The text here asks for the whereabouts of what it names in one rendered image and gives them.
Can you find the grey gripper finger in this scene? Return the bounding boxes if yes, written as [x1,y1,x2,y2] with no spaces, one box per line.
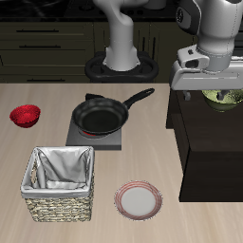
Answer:
[220,89,232,102]
[182,90,192,102]

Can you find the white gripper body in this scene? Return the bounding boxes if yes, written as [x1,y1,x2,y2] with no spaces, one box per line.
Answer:
[169,58,243,92]

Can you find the green bowl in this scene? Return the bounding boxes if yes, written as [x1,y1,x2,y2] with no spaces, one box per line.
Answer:
[201,89,243,114]

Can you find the dark grey stove plate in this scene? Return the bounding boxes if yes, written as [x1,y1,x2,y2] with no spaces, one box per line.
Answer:
[65,118,123,152]

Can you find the white plate with red rim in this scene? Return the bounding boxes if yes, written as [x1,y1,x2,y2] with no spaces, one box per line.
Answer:
[113,179,164,222]

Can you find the red bowl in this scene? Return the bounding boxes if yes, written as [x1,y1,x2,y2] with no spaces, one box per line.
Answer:
[9,103,42,129]

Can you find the dark wooden cabinet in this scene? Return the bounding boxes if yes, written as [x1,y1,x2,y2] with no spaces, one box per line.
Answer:
[165,83,243,203]

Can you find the black frying pan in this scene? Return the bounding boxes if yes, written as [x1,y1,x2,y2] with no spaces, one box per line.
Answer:
[70,87,156,136]

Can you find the dark kitchen cupboards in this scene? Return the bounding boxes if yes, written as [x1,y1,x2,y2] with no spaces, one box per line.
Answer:
[0,0,243,84]

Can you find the woven basket with white liner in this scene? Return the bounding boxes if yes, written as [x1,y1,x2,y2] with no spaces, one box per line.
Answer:
[19,145,96,223]

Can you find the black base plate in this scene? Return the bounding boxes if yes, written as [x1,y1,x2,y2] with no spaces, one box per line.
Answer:
[84,51,159,81]

